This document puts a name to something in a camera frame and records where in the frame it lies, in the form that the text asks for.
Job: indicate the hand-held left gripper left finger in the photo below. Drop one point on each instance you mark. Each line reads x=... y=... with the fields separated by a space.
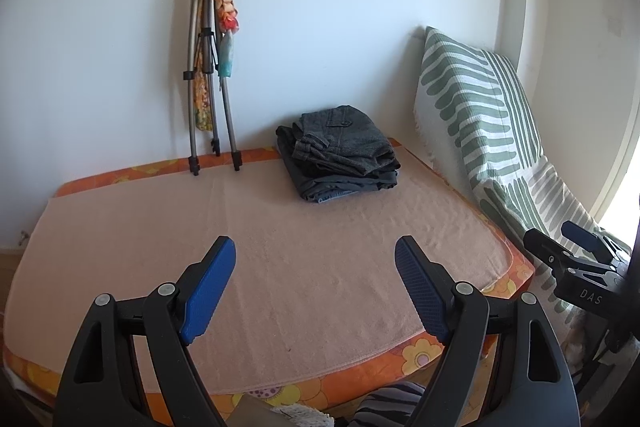
x=207 y=292

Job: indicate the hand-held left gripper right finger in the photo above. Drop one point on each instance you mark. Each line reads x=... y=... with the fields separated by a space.
x=420 y=292

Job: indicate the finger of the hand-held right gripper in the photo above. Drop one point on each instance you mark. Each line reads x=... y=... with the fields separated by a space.
x=580 y=234
x=545 y=249

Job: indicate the grey tweed short pants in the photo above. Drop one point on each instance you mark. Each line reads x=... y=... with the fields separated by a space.
x=345 y=137

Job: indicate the black folded pants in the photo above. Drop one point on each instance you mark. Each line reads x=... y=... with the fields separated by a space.
x=300 y=157

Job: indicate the orange floral mattress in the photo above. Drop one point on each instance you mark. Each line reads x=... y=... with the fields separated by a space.
x=510 y=282

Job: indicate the pink towel sheet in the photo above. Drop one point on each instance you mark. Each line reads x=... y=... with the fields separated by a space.
x=300 y=267

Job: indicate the black white striped cloth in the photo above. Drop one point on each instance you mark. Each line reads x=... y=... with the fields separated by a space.
x=385 y=402

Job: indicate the brown cardboard piece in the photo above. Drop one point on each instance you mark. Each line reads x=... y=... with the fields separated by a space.
x=255 y=412

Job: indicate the folded blue jeans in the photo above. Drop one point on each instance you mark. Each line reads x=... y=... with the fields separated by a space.
x=327 y=195

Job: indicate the white fluffy cloth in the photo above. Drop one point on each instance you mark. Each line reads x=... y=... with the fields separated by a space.
x=302 y=414

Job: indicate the green white striped pillow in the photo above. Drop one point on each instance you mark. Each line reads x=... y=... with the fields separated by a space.
x=470 y=107

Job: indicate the orange floral cloth strip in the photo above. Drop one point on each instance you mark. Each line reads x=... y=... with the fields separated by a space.
x=204 y=102

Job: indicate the grey metal tripod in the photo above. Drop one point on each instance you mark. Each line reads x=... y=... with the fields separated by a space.
x=192 y=82

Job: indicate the teal hanging cloth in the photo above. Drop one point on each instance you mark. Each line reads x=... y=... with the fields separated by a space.
x=226 y=57

